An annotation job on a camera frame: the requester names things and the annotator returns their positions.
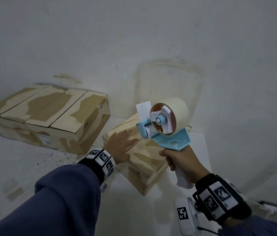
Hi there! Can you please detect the person's right hand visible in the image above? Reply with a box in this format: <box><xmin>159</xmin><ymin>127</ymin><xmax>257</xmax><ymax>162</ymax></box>
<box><xmin>159</xmin><ymin>144</ymin><xmax>211</xmax><ymax>185</ymax></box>

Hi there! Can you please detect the person's left hand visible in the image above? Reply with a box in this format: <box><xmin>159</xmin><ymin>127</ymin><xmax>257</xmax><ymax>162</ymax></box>
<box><xmin>103</xmin><ymin>131</ymin><xmax>140</xmax><ymax>164</ymax></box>

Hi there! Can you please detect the blue and white tape dispenser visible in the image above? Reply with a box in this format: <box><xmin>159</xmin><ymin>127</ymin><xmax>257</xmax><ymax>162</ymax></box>
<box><xmin>135</xmin><ymin>101</ymin><xmax>195</xmax><ymax>190</ymax></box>

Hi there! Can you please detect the small cardboard box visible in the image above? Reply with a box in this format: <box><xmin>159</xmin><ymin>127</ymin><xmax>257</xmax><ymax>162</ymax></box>
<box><xmin>102</xmin><ymin>112</ymin><xmax>192</xmax><ymax>197</ymax></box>

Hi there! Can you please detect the person's right forearm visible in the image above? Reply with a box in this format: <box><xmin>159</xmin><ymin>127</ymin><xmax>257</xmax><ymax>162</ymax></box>
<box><xmin>218</xmin><ymin>215</ymin><xmax>277</xmax><ymax>236</ymax></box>

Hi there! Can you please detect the person's left forearm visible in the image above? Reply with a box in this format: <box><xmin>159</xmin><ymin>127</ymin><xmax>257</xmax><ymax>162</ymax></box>
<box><xmin>0</xmin><ymin>163</ymin><xmax>101</xmax><ymax>236</ymax></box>

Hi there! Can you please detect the black left wristband with markers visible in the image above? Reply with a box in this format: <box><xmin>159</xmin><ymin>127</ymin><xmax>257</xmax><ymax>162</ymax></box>
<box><xmin>77</xmin><ymin>148</ymin><xmax>117</xmax><ymax>185</ymax></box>

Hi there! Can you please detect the black wristband with markers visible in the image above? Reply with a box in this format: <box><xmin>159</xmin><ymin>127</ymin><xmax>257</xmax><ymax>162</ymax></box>
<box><xmin>192</xmin><ymin>173</ymin><xmax>252</xmax><ymax>222</ymax></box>
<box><xmin>77</xmin><ymin>148</ymin><xmax>117</xmax><ymax>185</ymax></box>

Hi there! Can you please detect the beige packing tape roll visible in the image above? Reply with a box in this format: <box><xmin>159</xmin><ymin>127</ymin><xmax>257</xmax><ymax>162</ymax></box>
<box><xmin>150</xmin><ymin>97</ymin><xmax>190</xmax><ymax>136</ymax></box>

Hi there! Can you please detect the black right wristband with markers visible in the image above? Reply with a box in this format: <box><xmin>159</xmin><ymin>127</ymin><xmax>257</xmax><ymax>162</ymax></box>
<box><xmin>192</xmin><ymin>173</ymin><xmax>252</xmax><ymax>222</ymax></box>

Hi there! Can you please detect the large cardboard box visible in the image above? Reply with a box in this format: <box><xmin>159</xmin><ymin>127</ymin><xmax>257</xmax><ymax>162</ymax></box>
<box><xmin>0</xmin><ymin>83</ymin><xmax>111</xmax><ymax>156</ymax></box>

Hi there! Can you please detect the white wrist camera with marker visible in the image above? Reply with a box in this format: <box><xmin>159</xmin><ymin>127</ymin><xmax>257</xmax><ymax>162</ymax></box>
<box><xmin>174</xmin><ymin>197</ymin><xmax>202</xmax><ymax>236</ymax></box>

